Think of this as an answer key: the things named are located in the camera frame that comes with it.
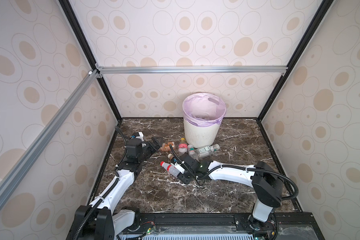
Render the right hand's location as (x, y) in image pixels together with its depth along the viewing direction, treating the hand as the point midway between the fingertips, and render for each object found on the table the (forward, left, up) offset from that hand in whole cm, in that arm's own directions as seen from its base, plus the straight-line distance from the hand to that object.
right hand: (181, 173), depth 85 cm
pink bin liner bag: (+41, -16, +12) cm, 45 cm away
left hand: (+12, +9, +17) cm, 23 cm away
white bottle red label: (+1, +5, +3) cm, 6 cm away
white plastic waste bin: (+20, -12, +8) cm, 25 cm away
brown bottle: (+21, +11, -3) cm, 24 cm away
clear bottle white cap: (+16, -7, -3) cm, 18 cm away
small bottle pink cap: (+18, -1, 0) cm, 18 cm away
